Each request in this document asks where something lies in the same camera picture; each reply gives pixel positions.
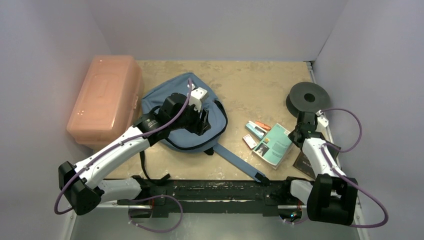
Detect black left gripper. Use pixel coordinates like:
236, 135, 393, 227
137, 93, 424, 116
169, 99, 211, 135

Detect dark brown book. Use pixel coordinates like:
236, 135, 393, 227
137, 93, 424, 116
292, 142, 342, 180

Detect teal paperback book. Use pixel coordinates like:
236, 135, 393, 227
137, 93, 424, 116
252, 123, 293, 169

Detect blue grey backpack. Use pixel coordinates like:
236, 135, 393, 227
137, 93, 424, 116
141, 72, 270, 186

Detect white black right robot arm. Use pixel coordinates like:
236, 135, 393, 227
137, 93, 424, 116
280, 111, 358, 226

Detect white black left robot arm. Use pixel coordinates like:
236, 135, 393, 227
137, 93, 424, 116
54, 88, 210, 216

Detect black filament spool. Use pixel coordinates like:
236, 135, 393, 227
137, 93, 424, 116
286, 82, 331, 118

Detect orange marker pen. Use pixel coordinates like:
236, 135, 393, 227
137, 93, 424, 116
254, 121, 272, 131

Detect teal white stapler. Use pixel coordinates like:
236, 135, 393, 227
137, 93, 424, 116
245, 121, 268, 140

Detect small red white card box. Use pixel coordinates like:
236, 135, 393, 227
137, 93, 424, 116
242, 134, 258, 150

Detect pink plastic storage box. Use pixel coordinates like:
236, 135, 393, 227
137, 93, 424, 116
66, 55, 144, 149

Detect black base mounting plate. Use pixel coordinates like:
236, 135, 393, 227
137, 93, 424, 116
115, 180, 306, 220

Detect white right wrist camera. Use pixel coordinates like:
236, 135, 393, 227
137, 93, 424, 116
315, 110, 329, 128

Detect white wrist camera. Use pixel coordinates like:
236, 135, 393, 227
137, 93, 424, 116
188, 87, 209, 113
315, 110, 329, 128

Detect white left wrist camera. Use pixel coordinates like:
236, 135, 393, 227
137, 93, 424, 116
188, 87, 209, 113

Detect aluminium frame rails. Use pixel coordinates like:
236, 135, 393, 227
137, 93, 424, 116
58, 72, 361, 226

